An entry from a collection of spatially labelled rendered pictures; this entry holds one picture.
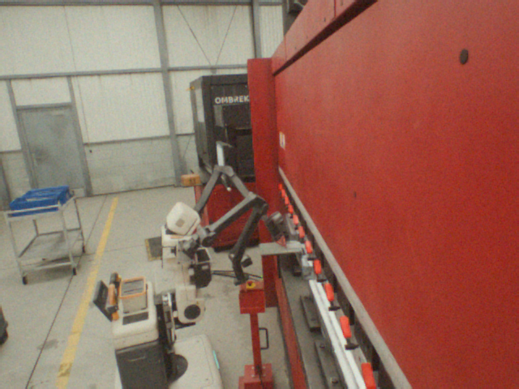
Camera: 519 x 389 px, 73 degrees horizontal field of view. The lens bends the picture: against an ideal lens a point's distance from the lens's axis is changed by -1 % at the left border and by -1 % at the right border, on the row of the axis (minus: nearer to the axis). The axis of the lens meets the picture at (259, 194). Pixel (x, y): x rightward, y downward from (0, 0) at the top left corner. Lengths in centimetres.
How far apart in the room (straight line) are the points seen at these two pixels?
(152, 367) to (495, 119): 214
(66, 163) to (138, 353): 753
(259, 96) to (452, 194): 261
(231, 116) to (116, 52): 634
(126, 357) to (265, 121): 202
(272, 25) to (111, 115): 458
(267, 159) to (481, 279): 269
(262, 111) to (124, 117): 644
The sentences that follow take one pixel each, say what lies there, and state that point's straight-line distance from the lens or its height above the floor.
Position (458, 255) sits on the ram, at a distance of 57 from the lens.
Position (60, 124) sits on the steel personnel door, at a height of 177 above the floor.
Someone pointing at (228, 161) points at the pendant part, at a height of 145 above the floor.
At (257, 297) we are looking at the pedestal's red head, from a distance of 231.
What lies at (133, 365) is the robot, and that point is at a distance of 232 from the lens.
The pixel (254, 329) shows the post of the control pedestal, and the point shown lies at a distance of 253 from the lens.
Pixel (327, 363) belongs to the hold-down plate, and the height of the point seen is 91.
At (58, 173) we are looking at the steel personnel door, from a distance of 950.
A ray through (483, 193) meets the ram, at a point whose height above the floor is 184.
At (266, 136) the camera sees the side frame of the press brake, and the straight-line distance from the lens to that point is 309.
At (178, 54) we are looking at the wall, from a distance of 933.
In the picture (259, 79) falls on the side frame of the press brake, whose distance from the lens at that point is 307.
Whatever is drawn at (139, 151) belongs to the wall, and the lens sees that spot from 927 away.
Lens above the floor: 196
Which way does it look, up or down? 15 degrees down
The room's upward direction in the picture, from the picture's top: 4 degrees counter-clockwise
